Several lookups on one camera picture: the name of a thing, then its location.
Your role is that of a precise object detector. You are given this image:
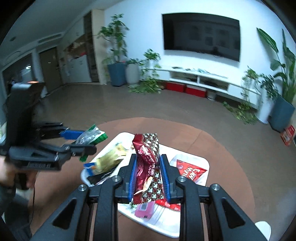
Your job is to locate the red checkered snack packet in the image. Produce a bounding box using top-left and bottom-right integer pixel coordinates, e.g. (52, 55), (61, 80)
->
(132, 133), (165, 205)

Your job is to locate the green edged seed packet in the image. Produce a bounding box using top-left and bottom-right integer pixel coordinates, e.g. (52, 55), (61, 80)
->
(75, 123), (108, 163)

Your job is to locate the gold foil snack packet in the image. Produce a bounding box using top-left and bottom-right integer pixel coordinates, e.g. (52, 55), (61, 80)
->
(91, 144), (127, 175)

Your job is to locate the person left hand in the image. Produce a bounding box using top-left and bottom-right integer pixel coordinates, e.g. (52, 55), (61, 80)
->
(0, 156), (38, 188)

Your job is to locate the red chocolate ball bag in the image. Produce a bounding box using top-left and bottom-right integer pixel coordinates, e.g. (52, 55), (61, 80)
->
(177, 160), (207, 183)

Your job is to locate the blue yellow snack packet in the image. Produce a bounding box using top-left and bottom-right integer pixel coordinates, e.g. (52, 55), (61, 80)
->
(83, 162), (96, 176)

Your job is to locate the pink snack packet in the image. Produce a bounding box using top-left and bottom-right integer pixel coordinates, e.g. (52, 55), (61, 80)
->
(134, 201), (155, 219)

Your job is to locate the strawberry white red packet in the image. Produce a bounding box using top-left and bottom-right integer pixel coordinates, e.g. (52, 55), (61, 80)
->
(155, 199), (181, 211)

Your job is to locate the black triangular snack packet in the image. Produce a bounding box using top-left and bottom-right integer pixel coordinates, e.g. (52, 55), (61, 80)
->
(87, 165), (118, 185)

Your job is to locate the tall plant blue pot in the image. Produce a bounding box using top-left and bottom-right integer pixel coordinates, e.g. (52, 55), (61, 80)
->
(97, 13), (129, 87)

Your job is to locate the left side trailing plant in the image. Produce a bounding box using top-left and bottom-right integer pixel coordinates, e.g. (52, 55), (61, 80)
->
(126, 49), (162, 94)

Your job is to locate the red storage box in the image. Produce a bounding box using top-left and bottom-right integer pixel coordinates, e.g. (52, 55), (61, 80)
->
(165, 81), (186, 93)
(185, 85), (207, 98)

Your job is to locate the white tv console shelf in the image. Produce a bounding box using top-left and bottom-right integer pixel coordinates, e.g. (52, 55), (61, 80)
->
(158, 66), (259, 109)

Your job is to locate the red gift bag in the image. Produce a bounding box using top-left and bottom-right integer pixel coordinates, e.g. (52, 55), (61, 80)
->
(280, 125), (295, 146)

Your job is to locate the trailing plant white pot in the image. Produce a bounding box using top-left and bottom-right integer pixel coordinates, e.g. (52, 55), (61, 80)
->
(223, 68), (278, 125)

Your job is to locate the large plant dark pot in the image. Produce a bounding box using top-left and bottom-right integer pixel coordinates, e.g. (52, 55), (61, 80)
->
(256, 28), (295, 132)

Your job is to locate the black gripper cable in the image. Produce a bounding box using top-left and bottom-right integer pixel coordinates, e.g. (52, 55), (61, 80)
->
(28, 186), (36, 230)

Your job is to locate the wall mounted black television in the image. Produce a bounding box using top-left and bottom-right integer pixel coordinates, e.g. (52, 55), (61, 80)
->
(162, 13), (241, 62)

